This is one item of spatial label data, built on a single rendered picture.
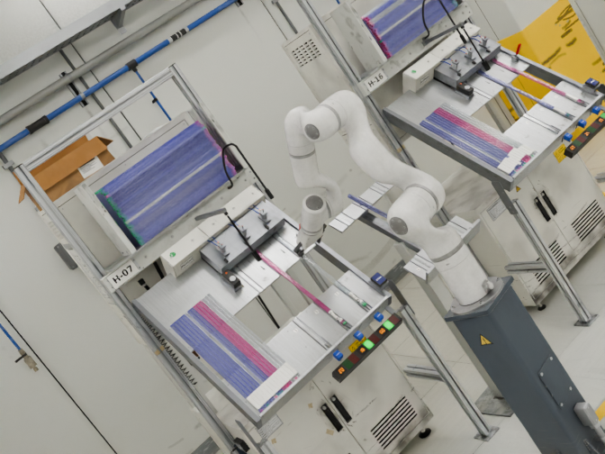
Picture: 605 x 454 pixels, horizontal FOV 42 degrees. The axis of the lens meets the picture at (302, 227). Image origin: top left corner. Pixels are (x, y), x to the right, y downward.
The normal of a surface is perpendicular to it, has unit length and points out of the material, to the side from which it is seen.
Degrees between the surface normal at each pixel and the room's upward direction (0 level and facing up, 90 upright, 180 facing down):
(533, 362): 90
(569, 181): 90
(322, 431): 90
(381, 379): 90
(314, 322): 48
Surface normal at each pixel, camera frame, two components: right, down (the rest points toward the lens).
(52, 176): 0.36, -0.25
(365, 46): -0.71, 0.59
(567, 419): 0.59, -0.22
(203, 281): -0.06, -0.61
